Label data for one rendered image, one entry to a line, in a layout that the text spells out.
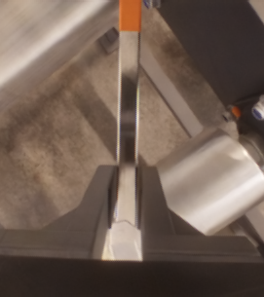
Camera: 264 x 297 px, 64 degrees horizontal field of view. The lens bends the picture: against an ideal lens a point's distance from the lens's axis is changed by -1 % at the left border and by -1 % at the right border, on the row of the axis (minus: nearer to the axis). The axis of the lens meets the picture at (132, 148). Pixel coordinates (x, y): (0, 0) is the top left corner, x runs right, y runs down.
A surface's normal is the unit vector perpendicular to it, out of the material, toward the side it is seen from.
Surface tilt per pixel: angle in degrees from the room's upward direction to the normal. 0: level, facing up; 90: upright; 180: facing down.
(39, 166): 0
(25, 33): 31
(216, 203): 3
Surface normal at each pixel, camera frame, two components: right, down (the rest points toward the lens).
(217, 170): -0.25, -0.19
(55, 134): -0.06, 0.09
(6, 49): 0.25, 0.49
